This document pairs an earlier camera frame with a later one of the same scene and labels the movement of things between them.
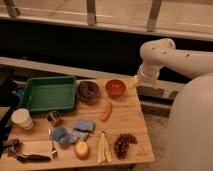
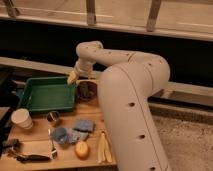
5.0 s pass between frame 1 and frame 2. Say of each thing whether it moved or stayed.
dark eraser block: stayed
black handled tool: stayed
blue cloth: stayed
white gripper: moved
